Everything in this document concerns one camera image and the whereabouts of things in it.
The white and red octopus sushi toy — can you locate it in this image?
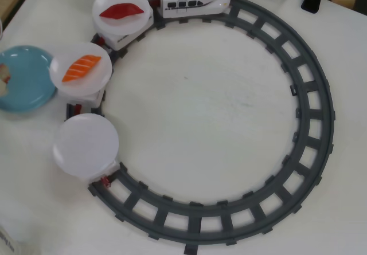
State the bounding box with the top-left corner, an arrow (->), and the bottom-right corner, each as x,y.
0,62 -> 12,97

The orange salmon sushi toy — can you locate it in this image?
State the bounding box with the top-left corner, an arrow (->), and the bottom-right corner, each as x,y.
62,54 -> 103,83

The red tuna sushi toy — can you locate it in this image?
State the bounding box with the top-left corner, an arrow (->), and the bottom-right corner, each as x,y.
99,2 -> 145,19

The blue round dish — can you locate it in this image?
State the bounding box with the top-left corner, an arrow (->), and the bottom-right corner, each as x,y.
0,45 -> 58,113

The white plate under salmon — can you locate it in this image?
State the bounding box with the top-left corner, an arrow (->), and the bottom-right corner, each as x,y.
49,42 -> 113,108

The white plate under shrimp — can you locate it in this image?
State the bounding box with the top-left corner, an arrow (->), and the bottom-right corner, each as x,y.
51,113 -> 120,185

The gray circular toy train track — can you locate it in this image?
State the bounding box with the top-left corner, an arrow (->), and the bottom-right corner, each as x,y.
65,0 -> 337,254

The white plate under tuna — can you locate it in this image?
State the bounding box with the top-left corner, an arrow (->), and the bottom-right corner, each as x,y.
92,0 -> 153,50

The black stand with cable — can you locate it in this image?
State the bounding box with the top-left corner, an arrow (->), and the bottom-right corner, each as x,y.
300,0 -> 322,14

